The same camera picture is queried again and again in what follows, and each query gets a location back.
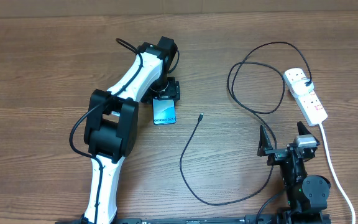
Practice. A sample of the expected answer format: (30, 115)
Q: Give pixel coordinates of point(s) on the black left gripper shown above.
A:
(172, 91)

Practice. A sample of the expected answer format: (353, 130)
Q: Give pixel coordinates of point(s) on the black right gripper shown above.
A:
(264, 148)

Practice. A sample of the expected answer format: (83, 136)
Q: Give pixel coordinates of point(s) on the blue Samsung Galaxy smartphone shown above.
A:
(164, 112)

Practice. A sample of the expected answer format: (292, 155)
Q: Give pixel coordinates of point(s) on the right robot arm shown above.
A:
(307, 194)

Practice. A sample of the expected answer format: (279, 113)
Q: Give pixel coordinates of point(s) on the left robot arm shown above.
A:
(112, 120)

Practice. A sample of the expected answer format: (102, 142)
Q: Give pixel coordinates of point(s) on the white charger plug adapter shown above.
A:
(301, 88)

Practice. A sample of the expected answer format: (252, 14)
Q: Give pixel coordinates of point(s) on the white power strip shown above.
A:
(310, 105)

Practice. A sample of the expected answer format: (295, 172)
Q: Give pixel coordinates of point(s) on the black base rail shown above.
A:
(248, 219)

